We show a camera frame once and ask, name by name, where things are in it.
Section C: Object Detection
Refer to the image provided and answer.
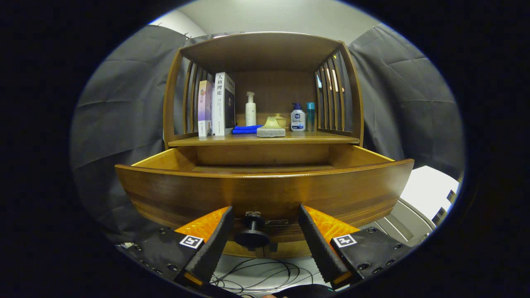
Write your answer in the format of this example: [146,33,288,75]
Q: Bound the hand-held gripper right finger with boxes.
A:
[298,204,414,290]

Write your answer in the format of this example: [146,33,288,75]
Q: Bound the grey metal frame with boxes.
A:
[369,198,437,245]

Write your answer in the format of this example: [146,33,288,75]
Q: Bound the purple book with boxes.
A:
[198,80,213,137]

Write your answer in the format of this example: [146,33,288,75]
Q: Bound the white book with portrait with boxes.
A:
[212,72,236,136]

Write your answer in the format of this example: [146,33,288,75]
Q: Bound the green handled scrub brush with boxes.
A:
[257,116,286,138]

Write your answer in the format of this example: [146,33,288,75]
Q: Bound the white flat panel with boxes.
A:
[400,166,460,222]

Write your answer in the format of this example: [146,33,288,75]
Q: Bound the wooden cabinet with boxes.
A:
[163,32,365,259]

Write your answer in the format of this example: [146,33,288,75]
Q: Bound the white and blue pump bottle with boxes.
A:
[290,103,306,132]

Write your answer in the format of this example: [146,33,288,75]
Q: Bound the blue folded cloth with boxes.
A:
[231,125,263,135]

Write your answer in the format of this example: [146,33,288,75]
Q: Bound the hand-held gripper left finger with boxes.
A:
[120,206,234,290]

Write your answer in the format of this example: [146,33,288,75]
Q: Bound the black backdrop cloth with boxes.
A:
[70,24,464,245]

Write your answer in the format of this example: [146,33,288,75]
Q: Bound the black cables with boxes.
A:
[211,259,328,295]

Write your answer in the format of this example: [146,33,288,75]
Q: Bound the wooden drawer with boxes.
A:
[115,144,414,245]

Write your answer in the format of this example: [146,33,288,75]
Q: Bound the wooden countertop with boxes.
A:
[168,124,360,147]

